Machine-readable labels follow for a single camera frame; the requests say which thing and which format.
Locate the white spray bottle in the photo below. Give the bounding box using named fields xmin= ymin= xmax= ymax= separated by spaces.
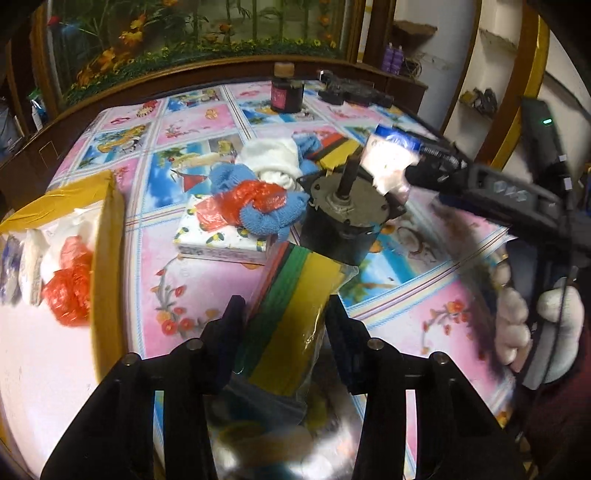
xmin=28 ymin=90 xmax=49 ymax=132

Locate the dark item on shelf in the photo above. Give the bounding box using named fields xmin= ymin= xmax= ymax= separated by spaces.
xmin=473 ymin=88 xmax=499 ymax=112

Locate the large white towel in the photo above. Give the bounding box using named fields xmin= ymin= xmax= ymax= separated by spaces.
xmin=44 ymin=205 xmax=105 ymax=250

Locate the dark jar with wooden lid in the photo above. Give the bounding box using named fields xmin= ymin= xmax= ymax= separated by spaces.
xmin=269 ymin=61 xmax=305 ymax=114

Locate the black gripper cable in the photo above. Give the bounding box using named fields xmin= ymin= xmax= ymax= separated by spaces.
xmin=531 ymin=203 xmax=583 ymax=402

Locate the black motor with grey head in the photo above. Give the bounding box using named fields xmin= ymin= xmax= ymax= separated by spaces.
xmin=295 ymin=154 xmax=407 ymax=267

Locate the red plastic bag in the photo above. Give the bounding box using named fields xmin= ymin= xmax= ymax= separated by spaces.
xmin=41 ymin=235 xmax=95 ymax=326
xmin=194 ymin=180 xmax=287 ymax=232

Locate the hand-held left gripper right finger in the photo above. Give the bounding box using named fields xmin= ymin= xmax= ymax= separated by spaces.
xmin=324 ymin=294 xmax=527 ymax=480

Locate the striped cloth pack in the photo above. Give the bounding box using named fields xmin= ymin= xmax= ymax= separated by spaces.
xmin=203 ymin=136 xmax=370 ymax=480

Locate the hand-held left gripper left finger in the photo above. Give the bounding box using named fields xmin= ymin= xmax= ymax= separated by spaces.
xmin=39 ymin=295 xmax=247 ymax=480

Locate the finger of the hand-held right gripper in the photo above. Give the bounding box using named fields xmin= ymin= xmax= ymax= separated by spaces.
xmin=403 ymin=163 xmax=472 ymax=205
xmin=414 ymin=138 xmax=475 ymax=175

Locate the blue tissue pack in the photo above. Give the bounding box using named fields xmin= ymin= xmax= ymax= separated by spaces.
xmin=362 ymin=124 xmax=423 ymax=195

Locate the dark wooden cabinet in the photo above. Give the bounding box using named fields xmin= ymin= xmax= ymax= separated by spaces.
xmin=360 ymin=60 xmax=430 ymax=114

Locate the cardboard box with yellow tape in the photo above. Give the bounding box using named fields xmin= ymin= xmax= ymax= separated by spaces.
xmin=0 ymin=170 xmax=127 ymax=374

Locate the small white towel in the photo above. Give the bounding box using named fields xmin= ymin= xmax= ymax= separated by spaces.
xmin=235 ymin=137 xmax=303 ymax=190

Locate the person's right hand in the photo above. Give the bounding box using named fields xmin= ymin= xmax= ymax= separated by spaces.
xmin=492 ymin=264 xmax=586 ymax=385

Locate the white and yellow tissue pack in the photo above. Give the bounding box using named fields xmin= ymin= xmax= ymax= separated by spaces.
xmin=21 ymin=228 xmax=47 ymax=305

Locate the person's right forearm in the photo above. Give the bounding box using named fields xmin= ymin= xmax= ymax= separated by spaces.
xmin=512 ymin=364 xmax=591 ymax=480

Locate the gold arched frame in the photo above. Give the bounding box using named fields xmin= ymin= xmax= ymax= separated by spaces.
xmin=489 ymin=9 xmax=550 ymax=171

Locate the lemon print tissue pack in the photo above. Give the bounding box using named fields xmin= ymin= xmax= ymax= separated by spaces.
xmin=173 ymin=194 xmax=271 ymax=266

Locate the blue and white patterned pack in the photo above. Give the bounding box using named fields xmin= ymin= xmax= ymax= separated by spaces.
xmin=0 ymin=235 xmax=23 ymax=305

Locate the floral wall panel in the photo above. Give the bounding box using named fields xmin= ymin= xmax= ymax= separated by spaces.
xmin=30 ymin=0 xmax=370 ymax=112

